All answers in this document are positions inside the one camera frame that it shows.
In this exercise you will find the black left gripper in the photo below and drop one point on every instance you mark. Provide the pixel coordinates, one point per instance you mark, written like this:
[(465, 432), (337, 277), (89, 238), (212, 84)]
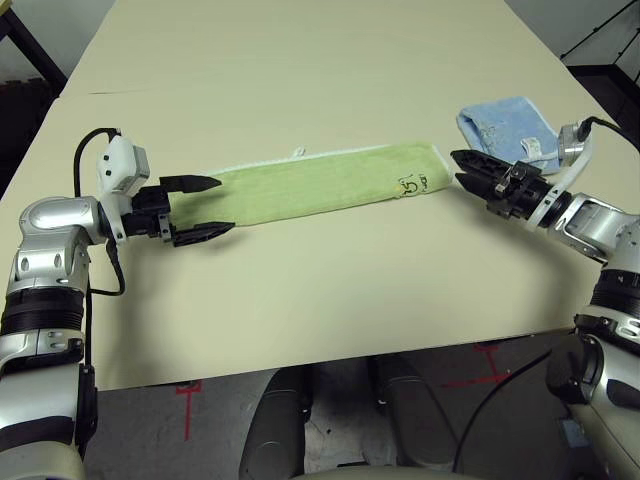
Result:
[(147, 212)]

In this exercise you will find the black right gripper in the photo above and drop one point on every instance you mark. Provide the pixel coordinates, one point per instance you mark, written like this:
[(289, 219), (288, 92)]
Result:
[(522, 195)]

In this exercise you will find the green towel with white trim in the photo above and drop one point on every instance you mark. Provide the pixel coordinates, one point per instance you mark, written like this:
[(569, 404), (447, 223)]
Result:
[(325, 185)]

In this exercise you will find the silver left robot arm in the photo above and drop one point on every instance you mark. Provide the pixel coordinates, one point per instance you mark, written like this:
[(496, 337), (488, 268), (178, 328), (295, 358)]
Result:
[(45, 250)]

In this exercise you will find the folded light blue towel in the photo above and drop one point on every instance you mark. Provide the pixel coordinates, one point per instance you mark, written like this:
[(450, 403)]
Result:
[(505, 122)]

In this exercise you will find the black platform box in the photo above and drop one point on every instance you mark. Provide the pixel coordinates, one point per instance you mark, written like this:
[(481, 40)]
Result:
[(610, 100)]

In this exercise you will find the black tripod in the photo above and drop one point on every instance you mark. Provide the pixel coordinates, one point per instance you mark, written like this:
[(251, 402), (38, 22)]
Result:
[(610, 40)]

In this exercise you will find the black foam floor mat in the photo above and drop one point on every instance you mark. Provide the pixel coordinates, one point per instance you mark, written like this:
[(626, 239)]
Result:
[(20, 130)]

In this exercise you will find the dark grey left robot leg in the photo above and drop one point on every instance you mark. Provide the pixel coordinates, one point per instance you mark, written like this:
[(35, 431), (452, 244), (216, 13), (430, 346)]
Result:
[(275, 425)]

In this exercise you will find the dark grey robot leg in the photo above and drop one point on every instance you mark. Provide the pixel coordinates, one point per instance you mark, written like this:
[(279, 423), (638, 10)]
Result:
[(415, 420), (275, 425)]

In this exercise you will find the dark grey right robot leg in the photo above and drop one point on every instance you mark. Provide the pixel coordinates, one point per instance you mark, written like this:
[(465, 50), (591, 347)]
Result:
[(415, 420)]

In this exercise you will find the grey floor box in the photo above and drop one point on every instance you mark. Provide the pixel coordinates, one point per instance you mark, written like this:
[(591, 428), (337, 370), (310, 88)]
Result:
[(572, 432)]

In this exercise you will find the beige robot torso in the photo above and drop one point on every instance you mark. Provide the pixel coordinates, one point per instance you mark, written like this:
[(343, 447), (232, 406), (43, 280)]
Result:
[(370, 472)]

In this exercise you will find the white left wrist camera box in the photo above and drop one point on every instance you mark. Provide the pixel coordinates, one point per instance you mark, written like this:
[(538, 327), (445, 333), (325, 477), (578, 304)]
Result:
[(120, 162)]

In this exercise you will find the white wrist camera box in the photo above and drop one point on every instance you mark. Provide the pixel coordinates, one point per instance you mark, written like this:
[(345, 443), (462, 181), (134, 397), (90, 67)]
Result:
[(120, 162), (572, 145)]

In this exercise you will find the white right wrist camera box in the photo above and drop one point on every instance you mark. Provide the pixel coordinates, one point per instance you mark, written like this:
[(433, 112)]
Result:
[(572, 145)]

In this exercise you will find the side table with black frame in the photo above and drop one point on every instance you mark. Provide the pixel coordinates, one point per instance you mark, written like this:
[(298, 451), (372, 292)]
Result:
[(35, 50)]

